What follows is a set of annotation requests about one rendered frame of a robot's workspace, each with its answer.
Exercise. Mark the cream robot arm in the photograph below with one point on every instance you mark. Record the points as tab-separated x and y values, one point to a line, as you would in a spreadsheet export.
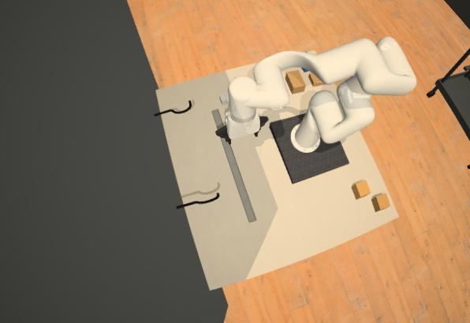
361	61

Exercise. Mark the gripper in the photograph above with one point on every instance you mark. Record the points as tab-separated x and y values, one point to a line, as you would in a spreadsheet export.
233	129

